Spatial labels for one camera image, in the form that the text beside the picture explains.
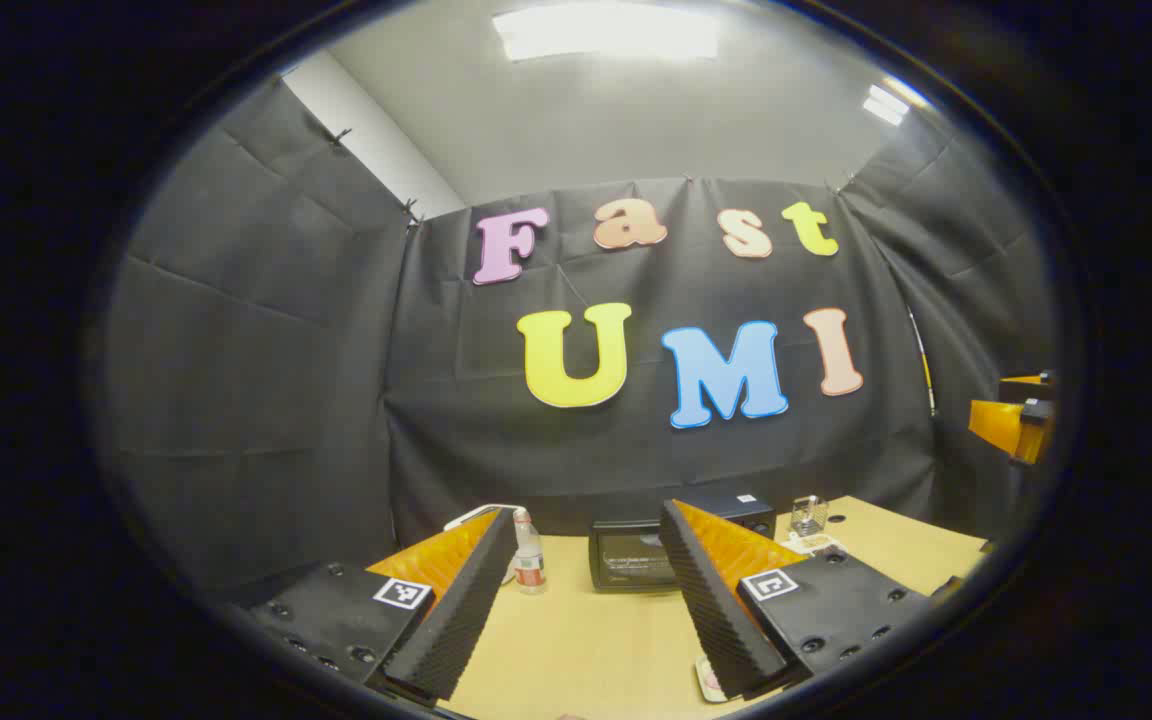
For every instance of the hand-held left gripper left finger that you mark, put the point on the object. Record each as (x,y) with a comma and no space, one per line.
(456,620)

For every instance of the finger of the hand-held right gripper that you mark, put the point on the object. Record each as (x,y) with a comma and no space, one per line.
(1024,380)
(998,425)

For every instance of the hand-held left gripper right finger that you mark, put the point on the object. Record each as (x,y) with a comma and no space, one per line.
(711,610)

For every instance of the black electric oven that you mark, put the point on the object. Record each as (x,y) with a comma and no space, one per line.
(636,562)

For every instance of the clear plastic water bottle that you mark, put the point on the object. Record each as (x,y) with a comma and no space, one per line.
(530,560)

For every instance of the white kitchen appliance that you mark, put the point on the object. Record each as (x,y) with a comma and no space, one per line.
(476,513)

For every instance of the white divided bean tray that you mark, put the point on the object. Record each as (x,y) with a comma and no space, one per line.
(816,545)

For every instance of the ceiling light panel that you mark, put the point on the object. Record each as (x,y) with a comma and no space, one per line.
(891,100)
(606,30)

